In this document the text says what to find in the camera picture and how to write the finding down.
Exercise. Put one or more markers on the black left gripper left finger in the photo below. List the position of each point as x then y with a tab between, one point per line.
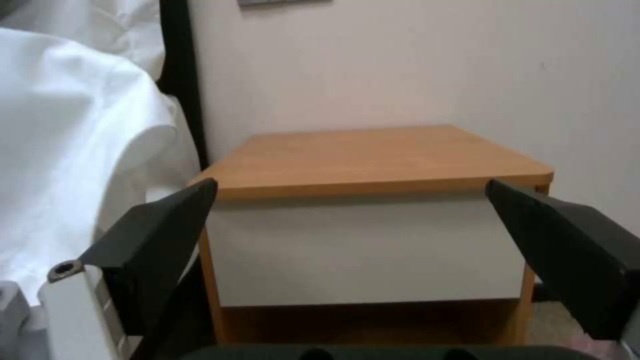
150	240

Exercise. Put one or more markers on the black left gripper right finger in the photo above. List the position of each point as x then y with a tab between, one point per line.
575	247

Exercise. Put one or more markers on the white bed sheet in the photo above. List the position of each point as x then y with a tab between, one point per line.
75	157

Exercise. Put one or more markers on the white bedside table drawer front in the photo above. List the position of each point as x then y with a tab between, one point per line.
360	251

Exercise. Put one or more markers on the wooden bedside table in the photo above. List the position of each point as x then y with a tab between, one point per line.
370	165

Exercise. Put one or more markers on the grey picture frame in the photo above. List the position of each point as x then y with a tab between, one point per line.
280	2

